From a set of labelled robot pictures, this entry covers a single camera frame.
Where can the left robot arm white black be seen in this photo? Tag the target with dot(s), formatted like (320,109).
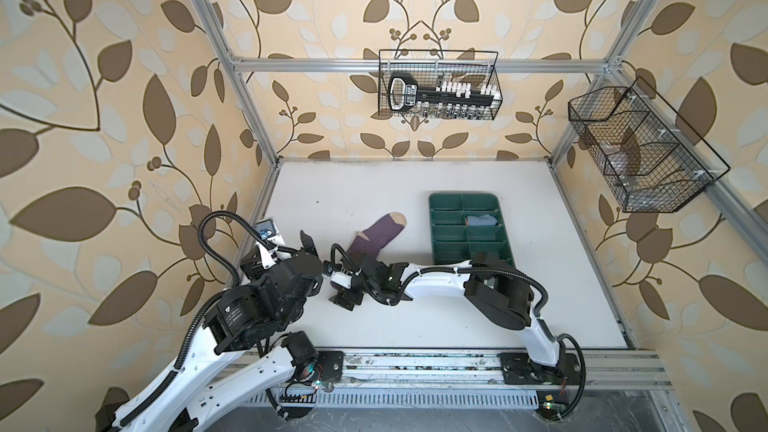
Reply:
(237,345)

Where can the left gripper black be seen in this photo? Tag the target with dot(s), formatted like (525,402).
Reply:
(255,269)

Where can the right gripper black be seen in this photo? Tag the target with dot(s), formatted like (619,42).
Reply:
(345,298)

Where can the black tool in basket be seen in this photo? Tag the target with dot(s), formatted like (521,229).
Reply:
(404,93)

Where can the blue grey sock green toe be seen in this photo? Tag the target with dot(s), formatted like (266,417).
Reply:
(484,220)

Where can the purple sock beige toe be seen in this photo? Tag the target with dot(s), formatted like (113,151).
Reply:
(372,240)

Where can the black wire basket wall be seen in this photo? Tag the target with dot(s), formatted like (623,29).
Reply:
(427,65)
(653,159)

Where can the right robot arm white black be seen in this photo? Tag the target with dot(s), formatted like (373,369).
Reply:
(504,295)

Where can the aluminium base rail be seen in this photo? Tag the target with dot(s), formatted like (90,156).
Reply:
(423,378)

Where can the green divided plastic tray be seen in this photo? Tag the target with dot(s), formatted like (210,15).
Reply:
(453,241)

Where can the black wire basket right wall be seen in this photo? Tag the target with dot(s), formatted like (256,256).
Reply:
(653,159)

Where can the black wire basket back wall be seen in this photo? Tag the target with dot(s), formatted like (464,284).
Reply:
(427,65)

